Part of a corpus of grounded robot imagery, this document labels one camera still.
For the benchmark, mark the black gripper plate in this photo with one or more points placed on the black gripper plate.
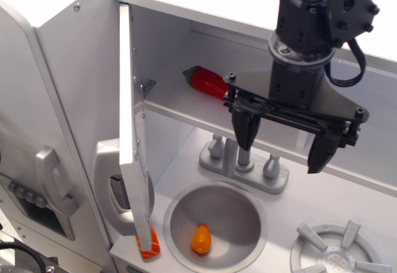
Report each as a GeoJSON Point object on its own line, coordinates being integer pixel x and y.
{"type": "Point", "coordinates": [302, 97]}

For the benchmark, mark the grey stove burner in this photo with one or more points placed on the grey stove burner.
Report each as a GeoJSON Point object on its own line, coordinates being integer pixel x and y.
{"type": "Point", "coordinates": [334, 248]}

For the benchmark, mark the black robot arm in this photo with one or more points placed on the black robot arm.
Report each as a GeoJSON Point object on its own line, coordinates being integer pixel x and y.
{"type": "Point", "coordinates": [314, 52]}

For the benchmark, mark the white fridge door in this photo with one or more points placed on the white fridge door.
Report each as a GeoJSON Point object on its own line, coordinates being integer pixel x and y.
{"type": "Point", "coordinates": [32, 117]}

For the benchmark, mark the white microwave door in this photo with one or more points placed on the white microwave door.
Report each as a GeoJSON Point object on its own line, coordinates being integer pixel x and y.
{"type": "Point", "coordinates": [132, 134]}

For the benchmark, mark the grey fridge door handle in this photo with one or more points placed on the grey fridge door handle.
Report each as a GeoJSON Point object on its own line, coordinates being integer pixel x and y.
{"type": "Point", "coordinates": [46, 162]}

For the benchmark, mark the orange salmon sushi toy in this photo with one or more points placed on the orange salmon sushi toy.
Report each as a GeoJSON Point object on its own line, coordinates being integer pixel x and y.
{"type": "Point", "coordinates": [155, 250]}

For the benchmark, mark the grey toy faucet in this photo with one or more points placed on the grey toy faucet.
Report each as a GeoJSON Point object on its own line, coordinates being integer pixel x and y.
{"type": "Point", "coordinates": [226, 157]}

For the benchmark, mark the red toy chili pepper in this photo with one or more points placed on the red toy chili pepper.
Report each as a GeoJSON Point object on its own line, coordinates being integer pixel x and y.
{"type": "Point", "coordinates": [206, 81]}

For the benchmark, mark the silver sink bowl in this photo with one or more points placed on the silver sink bowl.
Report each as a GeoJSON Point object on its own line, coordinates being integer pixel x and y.
{"type": "Point", "coordinates": [236, 220]}

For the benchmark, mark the grey toy wall phone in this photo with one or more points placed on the grey toy wall phone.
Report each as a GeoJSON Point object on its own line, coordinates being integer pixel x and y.
{"type": "Point", "coordinates": [120, 193]}

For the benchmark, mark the grey ice dispenser panel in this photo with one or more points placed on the grey ice dispenser panel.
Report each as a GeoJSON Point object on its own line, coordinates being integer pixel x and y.
{"type": "Point", "coordinates": [34, 206]}

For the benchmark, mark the grey microwave door handle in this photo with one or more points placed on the grey microwave door handle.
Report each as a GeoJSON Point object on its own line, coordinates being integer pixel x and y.
{"type": "Point", "coordinates": [106, 165]}

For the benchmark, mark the white toy kitchen cabinet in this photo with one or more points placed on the white toy kitchen cabinet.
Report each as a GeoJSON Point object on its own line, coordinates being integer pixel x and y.
{"type": "Point", "coordinates": [81, 49]}

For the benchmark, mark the orange toy carrot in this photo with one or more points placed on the orange toy carrot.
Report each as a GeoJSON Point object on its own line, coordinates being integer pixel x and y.
{"type": "Point", "coordinates": [201, 241]}

